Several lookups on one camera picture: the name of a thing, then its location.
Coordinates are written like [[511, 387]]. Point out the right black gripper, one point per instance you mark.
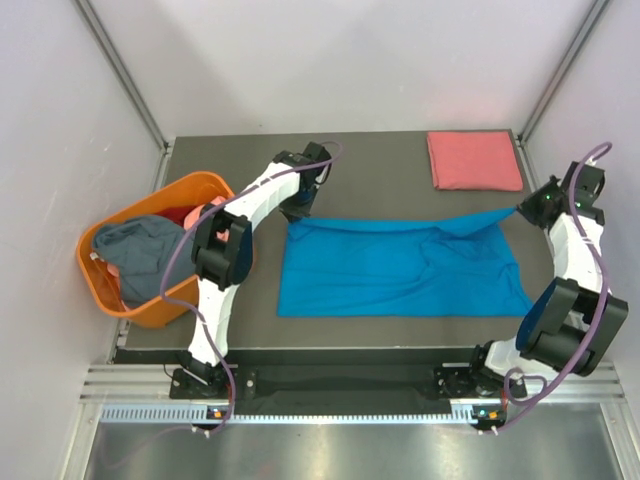
[[527, 206]]

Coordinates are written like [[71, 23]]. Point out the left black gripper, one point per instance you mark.
[[294, 213]]

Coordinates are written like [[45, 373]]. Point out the blue t shirt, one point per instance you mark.
[[457, 267]]

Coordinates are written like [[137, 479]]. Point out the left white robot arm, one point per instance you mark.
[[223, 250]]

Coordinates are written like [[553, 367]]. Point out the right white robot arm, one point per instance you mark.
[[576, 317]]

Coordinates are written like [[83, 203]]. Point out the folded pink t shirt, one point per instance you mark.
[[474, 160]]

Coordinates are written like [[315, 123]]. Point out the light pink t shirt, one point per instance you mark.
[[196, 212]]

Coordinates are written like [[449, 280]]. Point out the orange plastic basket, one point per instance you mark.
[[193, 189]]

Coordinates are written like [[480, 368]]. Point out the red t shirt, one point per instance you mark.
[[176, 214]]

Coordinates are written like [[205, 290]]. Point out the grey t shirt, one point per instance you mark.
[[140, 249]]

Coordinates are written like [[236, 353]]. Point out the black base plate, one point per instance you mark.
[[341, 381]]

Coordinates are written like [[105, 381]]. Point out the right aluminium frame post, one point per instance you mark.
[[578, 41]]

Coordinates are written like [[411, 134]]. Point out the aluminium frame post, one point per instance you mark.
[[578, 41], [92, 20]]

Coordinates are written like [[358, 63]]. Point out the left aluminium frame post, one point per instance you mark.
[[92, 20]]

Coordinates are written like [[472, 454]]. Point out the aluminium rail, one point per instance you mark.
[[151, 384]]

